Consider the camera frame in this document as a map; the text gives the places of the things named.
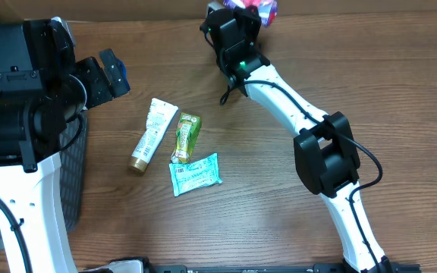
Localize purple snack packet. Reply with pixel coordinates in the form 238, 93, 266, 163
223, 0, 278, 27

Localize white tube with gold cap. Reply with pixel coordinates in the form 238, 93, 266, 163
129, 98, 178, 174

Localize green yellow snack pouch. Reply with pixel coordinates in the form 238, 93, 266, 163
171, 112, 202, 164

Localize teal snack packet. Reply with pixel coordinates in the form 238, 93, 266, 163
169, 153, 222, 197

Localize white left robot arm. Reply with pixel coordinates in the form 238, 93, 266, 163
0, 17, 130, 272

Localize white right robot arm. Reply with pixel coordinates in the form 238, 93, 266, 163
200, 1, 393, 272

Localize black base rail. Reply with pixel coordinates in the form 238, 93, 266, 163
83, 256, 420, 273

